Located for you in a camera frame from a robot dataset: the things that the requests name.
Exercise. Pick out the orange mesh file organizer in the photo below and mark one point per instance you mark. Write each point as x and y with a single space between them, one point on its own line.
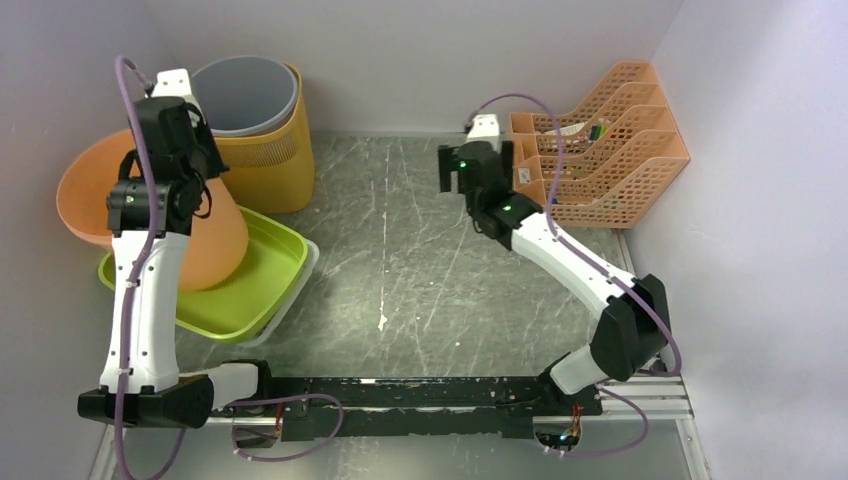
605 163

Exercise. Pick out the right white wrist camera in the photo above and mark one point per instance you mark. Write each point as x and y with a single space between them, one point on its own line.
483 128

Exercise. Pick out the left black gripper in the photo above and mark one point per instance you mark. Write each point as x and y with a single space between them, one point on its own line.
217 164

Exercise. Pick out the white plastic basket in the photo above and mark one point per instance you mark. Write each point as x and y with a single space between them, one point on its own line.
265 333

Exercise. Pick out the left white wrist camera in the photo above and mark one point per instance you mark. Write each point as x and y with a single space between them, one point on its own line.
174 83

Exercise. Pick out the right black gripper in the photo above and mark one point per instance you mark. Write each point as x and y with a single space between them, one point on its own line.
449 162

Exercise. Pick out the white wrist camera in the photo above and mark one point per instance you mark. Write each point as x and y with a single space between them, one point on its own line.
483 128
174 83

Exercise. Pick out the yellow mesh waste bin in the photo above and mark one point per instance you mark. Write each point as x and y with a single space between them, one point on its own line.
273 173

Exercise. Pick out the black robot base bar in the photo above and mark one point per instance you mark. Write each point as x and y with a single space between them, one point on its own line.
510 406

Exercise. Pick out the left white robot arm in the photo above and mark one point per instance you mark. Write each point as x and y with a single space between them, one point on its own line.
141 384

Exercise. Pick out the grey plastic bin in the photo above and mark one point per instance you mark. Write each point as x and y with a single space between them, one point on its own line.
247 95

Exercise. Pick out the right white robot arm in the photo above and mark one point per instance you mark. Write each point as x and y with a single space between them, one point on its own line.
630 323

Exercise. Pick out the aluminium rail frame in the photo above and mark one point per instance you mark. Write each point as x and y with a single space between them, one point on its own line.
647 399

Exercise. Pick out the green plastic basin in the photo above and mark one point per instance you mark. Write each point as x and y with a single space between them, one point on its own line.
239 307

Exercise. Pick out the orange plastic bucket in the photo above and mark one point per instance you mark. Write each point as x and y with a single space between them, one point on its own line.
219 237

